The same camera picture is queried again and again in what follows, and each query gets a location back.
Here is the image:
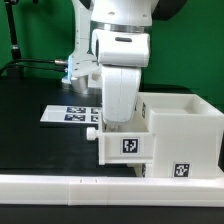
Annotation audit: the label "white drawer tray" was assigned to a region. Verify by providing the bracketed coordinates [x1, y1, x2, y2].
[128, 164, 146, 177]
[86, 113, 155, 165]

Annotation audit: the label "white L-shaped table fence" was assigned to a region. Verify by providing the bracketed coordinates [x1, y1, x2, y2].
[0, 168, 224, 208]

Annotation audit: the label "white fiducial marker board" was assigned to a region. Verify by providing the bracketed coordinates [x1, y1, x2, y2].
[40, 105, 100, 124]

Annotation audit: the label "white drawer cabinet box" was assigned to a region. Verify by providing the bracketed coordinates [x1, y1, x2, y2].
[137, 93, 224, 179]

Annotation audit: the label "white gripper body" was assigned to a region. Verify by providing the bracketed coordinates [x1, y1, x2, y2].
[101, 66, 141, 124]

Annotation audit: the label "black cables at base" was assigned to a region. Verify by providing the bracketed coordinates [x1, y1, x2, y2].
[0, 58, 69, 77]

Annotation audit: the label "white front drawer tray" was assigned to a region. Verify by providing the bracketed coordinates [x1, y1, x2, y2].
[128, 164, 146, 177]

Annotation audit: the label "black camera stand pole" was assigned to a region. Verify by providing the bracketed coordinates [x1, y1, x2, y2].
[0, 0, 24, 78]

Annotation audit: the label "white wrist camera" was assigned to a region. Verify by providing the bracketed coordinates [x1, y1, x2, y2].
[68, 60, 98, 93]

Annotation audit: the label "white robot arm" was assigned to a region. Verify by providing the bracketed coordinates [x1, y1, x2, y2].
[68, 0, 187, 125]

